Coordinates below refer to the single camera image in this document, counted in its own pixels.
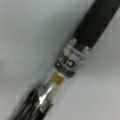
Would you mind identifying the black pen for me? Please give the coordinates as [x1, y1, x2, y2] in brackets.
[12, 0, 120, 120]

